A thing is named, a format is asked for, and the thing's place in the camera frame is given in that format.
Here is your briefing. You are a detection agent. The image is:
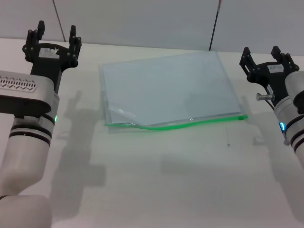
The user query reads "clear green-edged document bag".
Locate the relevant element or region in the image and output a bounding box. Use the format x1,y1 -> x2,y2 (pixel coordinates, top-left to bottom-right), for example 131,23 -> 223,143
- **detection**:
99,50 -> 249,134

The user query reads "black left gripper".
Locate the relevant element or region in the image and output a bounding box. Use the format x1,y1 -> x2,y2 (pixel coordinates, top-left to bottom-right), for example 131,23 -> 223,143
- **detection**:
22,20 -> 83,93

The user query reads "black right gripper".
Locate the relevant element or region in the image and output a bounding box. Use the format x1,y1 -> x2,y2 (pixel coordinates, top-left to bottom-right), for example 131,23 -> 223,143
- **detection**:
238,45 -> 300,106

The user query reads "right gripper cable with connector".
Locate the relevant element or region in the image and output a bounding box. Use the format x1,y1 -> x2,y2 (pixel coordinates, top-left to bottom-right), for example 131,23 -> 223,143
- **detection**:
255,94 -> 276,110

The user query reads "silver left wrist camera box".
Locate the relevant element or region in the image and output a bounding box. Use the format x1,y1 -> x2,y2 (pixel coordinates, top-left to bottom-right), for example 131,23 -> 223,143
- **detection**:
0,70 -> 60,117

